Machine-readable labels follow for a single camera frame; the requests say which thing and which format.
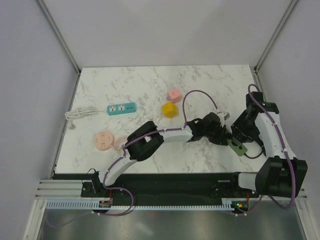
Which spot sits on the white cable duct rail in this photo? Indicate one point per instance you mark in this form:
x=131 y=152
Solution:
x=100 y=205

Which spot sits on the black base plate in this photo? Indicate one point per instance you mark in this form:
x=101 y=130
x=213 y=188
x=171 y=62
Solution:
x=220 y=185

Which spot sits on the green power strip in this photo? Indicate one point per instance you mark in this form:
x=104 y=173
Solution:
x=237 y=147

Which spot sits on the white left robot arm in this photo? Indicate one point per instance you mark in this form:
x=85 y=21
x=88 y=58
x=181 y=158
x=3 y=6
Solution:
x=144 y=142

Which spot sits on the teal power strip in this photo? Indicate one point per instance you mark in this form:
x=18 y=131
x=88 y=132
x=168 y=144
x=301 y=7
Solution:
x=121 y=109

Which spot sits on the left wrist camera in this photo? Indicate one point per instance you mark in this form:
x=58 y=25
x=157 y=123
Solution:
x=223 y=116

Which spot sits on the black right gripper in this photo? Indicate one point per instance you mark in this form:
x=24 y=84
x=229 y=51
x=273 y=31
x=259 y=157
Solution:
x=250 y=135

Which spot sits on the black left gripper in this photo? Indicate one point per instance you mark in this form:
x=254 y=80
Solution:
x=220 y=140

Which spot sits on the yellow cube plug adapter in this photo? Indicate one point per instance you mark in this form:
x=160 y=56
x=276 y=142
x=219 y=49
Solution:
x=169 y=110

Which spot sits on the pink cube plug adapter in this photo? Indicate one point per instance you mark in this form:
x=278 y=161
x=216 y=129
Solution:
x=174 y=96

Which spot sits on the pink round power socket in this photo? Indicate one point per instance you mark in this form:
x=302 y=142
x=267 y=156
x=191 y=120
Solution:
x=103 y=140

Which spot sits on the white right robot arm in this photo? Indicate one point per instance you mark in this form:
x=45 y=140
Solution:
x=283 y=173

